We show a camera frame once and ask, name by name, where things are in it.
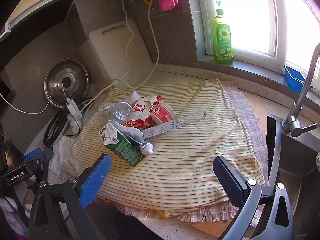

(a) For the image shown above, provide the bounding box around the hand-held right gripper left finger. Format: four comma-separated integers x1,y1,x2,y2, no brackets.
28,153,112,240

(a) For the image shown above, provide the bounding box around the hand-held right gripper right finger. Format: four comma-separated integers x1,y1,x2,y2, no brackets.
212,155,294,240

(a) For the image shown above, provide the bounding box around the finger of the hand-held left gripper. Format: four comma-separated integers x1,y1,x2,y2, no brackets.
24,148,54,189

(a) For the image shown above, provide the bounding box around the green milk carton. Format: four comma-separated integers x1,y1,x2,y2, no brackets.
98,121,146,168

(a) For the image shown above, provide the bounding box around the toothpaste tube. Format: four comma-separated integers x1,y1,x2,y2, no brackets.
117,126,154,157

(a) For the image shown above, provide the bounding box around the clear plastic wrapper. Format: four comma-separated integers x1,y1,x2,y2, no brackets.
176,110,207,127

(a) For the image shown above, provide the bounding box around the clear plastic bottle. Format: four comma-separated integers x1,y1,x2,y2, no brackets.
101,102,133,124

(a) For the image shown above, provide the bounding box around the white toothpaste box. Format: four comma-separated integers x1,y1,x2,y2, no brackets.
141,119,188,139

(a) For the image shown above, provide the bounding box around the red white snack bag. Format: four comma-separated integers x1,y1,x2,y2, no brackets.
125,91,163,129

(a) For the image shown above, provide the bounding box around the red white noodle cup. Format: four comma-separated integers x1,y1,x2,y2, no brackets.
150,102,177,127

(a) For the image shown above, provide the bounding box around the white plastic bag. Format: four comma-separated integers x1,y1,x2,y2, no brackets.
49,135,78,178

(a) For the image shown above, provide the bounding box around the white fluffy cloth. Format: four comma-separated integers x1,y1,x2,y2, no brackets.
0,195,27,230

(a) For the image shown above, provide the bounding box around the white power strip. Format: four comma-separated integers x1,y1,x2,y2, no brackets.
65,99,87,133

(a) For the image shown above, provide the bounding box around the white charger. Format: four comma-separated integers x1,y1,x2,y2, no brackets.
66,99,78,117

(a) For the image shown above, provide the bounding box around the striped cloth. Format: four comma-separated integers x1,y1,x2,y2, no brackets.
62,79,265,217

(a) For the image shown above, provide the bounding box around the steel sink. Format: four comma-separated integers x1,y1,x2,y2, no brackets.
266,115,320,240

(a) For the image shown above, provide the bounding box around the steel pot lid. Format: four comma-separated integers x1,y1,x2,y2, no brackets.
44,58,90,108

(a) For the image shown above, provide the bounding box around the steel faucet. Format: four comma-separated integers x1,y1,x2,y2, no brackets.
282,42,320,138

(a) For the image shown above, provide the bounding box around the blue plastic container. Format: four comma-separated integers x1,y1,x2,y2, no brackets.
284,65,306,93

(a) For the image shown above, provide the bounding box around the white cutting board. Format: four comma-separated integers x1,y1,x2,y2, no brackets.
89,19,154,89

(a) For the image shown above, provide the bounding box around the green dish soap bottle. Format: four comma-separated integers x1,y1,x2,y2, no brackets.
211,0,235,66

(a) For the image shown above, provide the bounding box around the window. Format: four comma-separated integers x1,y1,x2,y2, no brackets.
195,0,320,80

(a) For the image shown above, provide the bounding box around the thin white cable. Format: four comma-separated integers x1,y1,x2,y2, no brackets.
0,76,69,114

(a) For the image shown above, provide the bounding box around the black cable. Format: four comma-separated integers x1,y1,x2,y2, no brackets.
71,91,94,110

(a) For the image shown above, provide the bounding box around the thick white cable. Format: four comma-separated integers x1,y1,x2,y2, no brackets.
80,0,135,110
110,4,160,89

